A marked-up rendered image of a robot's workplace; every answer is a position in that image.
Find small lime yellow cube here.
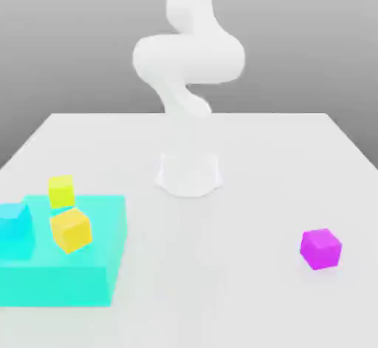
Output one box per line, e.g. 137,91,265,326
47,174,76,209

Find small golden yellow cube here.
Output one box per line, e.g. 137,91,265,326
49,207,93,255

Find small magenta cube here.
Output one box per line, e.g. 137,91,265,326
300,228,343,271

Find small cyan cube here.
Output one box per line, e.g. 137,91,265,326
0,202,36,262

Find large turquoise box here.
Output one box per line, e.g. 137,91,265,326
0,194,128,308

